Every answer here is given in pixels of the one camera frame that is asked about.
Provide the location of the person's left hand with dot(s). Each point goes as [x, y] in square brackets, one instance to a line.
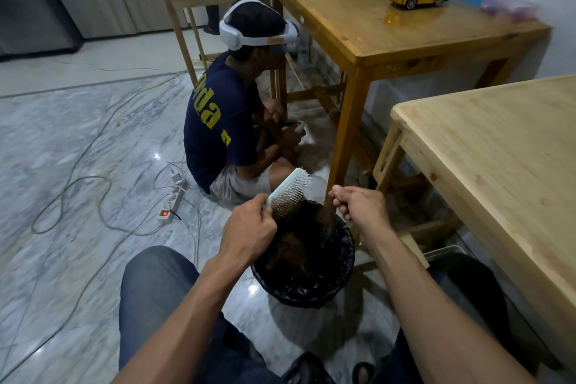
[245, 235]

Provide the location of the person's right hand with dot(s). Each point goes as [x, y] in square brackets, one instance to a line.
[366, 212]

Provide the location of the person's right thumb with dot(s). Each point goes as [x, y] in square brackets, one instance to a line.
[341, 192]

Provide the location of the person's left fingers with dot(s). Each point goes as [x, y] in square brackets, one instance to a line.
[261, 210]

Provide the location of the white hair brush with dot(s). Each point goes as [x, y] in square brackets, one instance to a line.
[290, 190]

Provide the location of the person's left forearm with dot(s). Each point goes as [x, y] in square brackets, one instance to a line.
[189, 329]

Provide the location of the person's right forearm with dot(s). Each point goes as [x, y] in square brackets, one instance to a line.
[432, 320]

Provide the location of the brown hair clump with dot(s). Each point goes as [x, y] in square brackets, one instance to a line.
[292, 253]

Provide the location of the small spray bottle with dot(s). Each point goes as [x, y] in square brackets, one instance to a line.
[298, 127]

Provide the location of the black trash bin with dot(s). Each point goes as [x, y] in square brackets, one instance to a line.
[310, 280]

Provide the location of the white power strip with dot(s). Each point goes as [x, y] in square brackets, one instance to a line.
[173, 203]

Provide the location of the person's blue jeans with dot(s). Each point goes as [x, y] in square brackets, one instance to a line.
[153, 293]

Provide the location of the black shoe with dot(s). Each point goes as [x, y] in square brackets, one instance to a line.
[308, 370]

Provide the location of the dark wooden table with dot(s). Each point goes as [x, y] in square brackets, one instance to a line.
[373, 28]

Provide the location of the light wooden table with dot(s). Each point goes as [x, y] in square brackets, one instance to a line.
[504, 145]

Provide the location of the white headset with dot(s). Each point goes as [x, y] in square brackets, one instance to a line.
[238, 39]

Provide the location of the black sandal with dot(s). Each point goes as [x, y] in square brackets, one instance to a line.
[363, 372]

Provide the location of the clear plastic bag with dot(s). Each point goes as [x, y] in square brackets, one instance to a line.
[510, 8]

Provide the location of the grey refrigerator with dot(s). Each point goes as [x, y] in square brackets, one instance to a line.
[31, 1]

